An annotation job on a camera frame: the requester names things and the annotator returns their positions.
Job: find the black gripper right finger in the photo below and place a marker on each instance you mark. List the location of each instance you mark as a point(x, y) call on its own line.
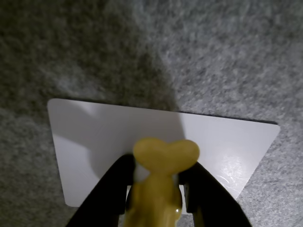
point(208, 201)

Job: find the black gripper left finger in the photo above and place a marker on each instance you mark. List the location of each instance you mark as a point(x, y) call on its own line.
point(111, 189)

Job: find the white plastic card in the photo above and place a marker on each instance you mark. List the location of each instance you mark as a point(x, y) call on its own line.
point(94, 132)

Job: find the yellow egg sushi toy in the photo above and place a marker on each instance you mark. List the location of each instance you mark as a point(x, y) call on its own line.
point(163, 156)

